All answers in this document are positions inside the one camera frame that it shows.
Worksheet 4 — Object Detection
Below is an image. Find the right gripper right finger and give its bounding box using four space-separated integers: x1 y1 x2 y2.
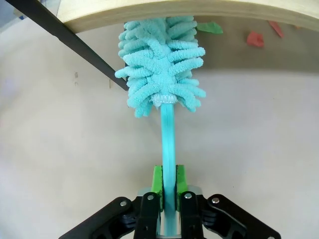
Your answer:
176 164 281 239

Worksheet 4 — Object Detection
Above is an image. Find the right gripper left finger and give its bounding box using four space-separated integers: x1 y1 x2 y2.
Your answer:
58 165 164 239

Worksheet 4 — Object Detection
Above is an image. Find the teal microfiber duster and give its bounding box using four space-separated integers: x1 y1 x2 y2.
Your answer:
114 16 207 236

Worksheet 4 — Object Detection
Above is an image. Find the green paper scrap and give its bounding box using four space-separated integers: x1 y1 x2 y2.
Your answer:
196 21 223 35

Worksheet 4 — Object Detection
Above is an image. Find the wooden shelf with black frame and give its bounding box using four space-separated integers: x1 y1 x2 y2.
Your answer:
4 0 319 92

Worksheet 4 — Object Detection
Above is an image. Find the red paper scrap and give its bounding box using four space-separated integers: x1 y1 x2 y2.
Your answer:
246 31 265 48
268 20 285 38

